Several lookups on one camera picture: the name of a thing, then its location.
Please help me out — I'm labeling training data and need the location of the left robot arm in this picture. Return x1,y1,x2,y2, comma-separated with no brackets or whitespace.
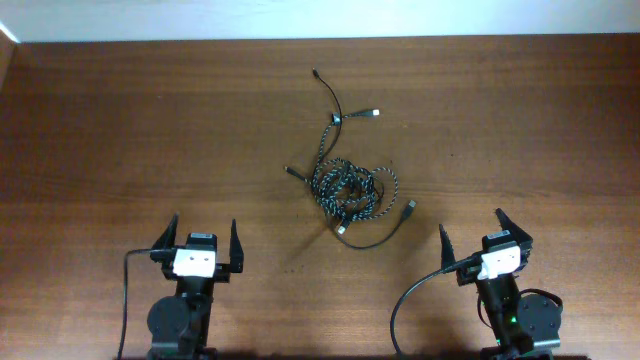
147,216,244,360

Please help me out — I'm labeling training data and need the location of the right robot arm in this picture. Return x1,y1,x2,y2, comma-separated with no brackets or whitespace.
439,208,563,360

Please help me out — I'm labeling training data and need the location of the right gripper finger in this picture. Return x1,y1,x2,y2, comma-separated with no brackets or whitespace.
495,208,533,246
439,224,456,269

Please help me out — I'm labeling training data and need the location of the black white braided cable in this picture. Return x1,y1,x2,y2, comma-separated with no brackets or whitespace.
309,108,400,236

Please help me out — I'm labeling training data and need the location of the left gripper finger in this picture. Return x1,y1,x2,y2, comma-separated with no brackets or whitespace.
151,213,179,250
229,219,244,266

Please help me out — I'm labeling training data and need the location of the thin black cable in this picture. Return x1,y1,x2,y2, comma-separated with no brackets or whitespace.
284,68,418,251

